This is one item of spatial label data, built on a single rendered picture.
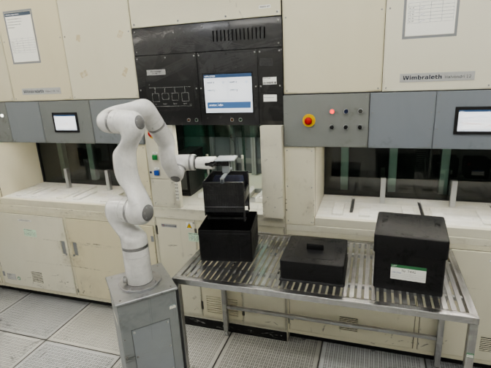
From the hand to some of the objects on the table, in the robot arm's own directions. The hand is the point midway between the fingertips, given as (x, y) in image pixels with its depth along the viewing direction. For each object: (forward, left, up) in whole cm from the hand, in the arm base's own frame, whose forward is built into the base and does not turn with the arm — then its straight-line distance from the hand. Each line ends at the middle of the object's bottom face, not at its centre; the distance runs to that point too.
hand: (225, 161), depth 199 cm
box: (+56, -69, -49) cm, 102 cm away
